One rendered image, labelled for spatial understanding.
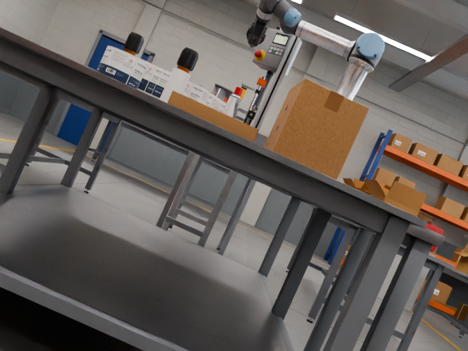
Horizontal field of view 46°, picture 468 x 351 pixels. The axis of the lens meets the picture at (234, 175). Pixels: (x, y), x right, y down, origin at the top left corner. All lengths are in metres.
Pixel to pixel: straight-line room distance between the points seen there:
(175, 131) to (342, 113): 0.63
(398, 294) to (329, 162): 0.50
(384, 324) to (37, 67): 1.36
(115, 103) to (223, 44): 8.97
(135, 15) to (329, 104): 9.10
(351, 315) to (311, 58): 9.08
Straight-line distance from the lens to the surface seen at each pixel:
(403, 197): 4.03
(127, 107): 1.55
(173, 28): 10.64
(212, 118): 1.52
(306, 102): 1.87
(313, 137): 1.86
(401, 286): 1.97
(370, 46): 2.39
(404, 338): 4.17
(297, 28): 2.59
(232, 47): 10.47
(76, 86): 1.59
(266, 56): 2.79
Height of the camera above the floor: 0.73
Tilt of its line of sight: level
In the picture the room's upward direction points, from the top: 24 degrees clockwise
